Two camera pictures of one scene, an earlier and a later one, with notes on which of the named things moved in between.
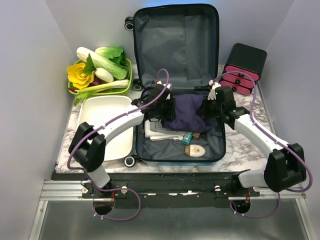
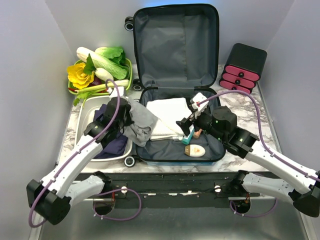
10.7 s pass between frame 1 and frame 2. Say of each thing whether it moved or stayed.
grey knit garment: moved
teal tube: stayed
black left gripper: moved
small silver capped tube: stayed
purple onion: stayed
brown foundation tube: stayed
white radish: stayed
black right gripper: moved
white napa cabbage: stayed
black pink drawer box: stayed
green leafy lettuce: stayed
